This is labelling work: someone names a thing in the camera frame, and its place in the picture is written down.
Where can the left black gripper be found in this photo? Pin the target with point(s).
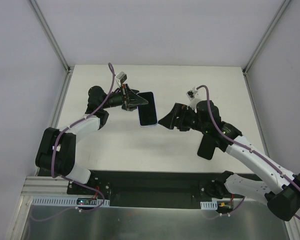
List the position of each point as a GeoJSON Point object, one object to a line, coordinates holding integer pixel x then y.
{"type": "Point", "coordinates": [126, 97]}

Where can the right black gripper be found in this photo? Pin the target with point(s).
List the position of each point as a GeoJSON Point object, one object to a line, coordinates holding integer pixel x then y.
{"type": "Point", "coordinates": [179, 116]}

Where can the lilac phone case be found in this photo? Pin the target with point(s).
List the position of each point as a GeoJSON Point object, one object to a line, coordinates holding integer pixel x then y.
{"type": "Point", "coordinates": [148, 125]}

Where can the black smartphone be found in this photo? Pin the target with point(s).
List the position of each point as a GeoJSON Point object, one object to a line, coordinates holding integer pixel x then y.
{"type": "Point", "coordinates": [147, 108]}
{"type": "Point", "coordinates": [133, 91]}

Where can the black phone case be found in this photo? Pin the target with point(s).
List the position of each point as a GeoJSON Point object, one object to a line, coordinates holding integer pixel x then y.
{"type": "Point", "coordinates": [207, 147]}

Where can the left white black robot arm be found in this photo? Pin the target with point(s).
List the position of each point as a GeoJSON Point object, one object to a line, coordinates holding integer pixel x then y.
{"type": "Point", "coordinates": [57, 149]}

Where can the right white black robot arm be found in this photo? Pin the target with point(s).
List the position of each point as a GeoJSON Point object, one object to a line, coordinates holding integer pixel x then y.
{"type": "Point", "coordinates": [278, 188]}

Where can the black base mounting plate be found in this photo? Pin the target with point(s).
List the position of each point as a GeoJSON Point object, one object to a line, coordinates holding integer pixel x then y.
{"type": "Point", "coordinates": [165, 190]}

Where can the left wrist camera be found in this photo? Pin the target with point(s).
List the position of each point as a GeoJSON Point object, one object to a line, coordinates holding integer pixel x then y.
{"type": "Point", "coordinates": [120, 78]}

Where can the right white cable duct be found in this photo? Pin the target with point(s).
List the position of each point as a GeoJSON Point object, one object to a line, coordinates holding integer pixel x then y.
{"type": "Point", "coordinates": [209, 205]}

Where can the white cable duct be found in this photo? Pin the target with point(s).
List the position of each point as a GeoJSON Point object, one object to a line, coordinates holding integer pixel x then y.
{"type": "Point", "coordinates": [55, 201]}
{"type": "Point", "coordinates": [209, 205]}

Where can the right aluminium frame post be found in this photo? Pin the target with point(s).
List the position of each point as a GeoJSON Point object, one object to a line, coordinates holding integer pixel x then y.
{"type": "Point", "coordinates": [266, 35]}

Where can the aluminium frame post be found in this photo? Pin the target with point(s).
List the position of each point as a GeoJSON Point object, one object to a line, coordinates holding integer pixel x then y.
{"type": "Point", "coordinates": [49, 35]}
{"type": "Point", "coordinates": [266, 35]}

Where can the left aluminium frame post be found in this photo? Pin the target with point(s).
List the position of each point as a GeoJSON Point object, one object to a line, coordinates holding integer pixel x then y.
{"type": "Point", "coordinates": [49, 35]}

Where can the front aluminium rail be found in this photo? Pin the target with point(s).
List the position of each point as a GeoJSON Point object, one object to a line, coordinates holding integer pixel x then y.
{"type": "Point", "coordinates": [44, 186]}

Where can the left white cable duct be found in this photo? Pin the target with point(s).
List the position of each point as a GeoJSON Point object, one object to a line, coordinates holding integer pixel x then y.
{"type": "Point", "coordinates": [55, 201]}

